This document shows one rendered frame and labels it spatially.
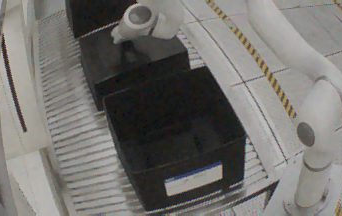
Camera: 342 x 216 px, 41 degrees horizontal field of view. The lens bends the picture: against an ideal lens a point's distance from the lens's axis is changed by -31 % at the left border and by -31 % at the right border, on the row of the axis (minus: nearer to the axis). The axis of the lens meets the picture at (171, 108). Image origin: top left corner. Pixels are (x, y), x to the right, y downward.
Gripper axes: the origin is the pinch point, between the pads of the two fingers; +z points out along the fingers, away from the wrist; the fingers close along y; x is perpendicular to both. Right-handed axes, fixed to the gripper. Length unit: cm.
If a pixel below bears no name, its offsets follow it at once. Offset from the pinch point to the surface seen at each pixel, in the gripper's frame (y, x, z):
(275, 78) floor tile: -82, 26, 99
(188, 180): 4, 42, -38
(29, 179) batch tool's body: 48, 31, -28
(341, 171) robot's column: -42, 63, -46
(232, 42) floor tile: -74, -1, 126
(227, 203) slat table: -4, 53, -36
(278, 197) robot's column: -17, 59, -41
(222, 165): -5, 42, -39
